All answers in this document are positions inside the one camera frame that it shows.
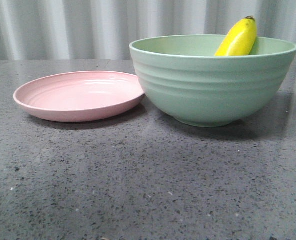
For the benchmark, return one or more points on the white curtain backdrop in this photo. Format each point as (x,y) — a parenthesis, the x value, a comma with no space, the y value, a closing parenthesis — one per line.
(103,29)

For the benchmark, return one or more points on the yellow toy banana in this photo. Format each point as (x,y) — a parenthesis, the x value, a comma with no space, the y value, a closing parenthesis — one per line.
(240,39)

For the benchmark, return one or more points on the green plastic bowl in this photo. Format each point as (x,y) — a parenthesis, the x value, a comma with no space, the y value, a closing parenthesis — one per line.
(182,76)

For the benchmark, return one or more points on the pink plastic plate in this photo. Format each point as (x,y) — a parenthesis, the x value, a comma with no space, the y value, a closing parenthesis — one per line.
(80,96)

